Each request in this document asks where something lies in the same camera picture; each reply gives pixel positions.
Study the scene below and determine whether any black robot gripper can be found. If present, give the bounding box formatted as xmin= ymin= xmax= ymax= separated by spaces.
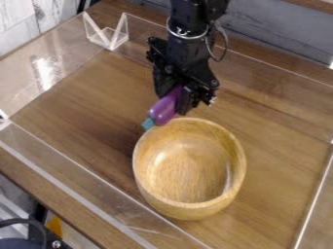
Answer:
xmin=145 ymin=34 xmax=219 ymax=116

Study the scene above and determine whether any purple toy eggplant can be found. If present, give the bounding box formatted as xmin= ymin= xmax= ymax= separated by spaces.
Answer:
xmin=141 ymin=86 xmax=180 ymax=130

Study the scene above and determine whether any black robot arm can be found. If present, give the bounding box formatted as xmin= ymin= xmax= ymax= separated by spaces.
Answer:
xmin=145 ymin=0 xmax=230 ymax=116

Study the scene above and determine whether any brown wooden bowl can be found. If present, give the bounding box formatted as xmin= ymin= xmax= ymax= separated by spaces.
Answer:
xmin=132 ymin=118 xmax=247 ymax=221

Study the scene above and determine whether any clear acrylic corner bracket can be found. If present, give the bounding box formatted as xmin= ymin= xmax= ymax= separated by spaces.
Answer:
xmin=81 ymin=13 xmax=128 ymax=51

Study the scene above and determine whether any clear acrylic tray enclosure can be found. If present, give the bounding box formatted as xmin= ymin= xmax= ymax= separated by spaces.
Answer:
xmin=0 ymin=18 xmax=333 ymax=249

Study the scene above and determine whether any black clamp with cable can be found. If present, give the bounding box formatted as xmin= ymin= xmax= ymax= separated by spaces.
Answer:
xmin=0 ymin=218 xmax=73 ymax=249

